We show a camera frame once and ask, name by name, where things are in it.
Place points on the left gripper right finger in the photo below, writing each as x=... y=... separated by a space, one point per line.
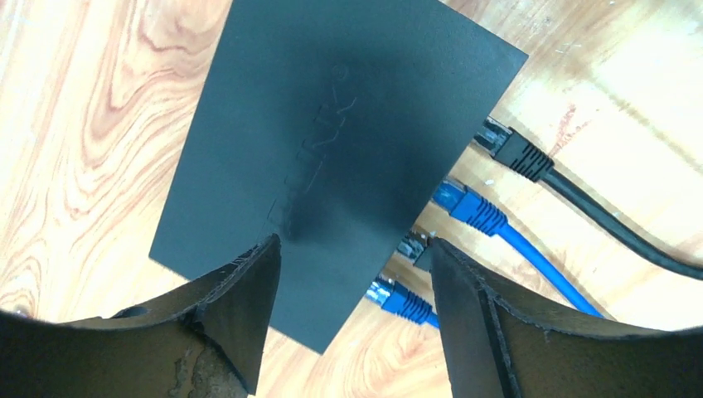
x=501 y=339

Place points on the black network switch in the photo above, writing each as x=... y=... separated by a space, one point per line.
x=330 y=124

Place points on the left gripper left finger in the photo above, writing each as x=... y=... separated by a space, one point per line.
x=204 y=338

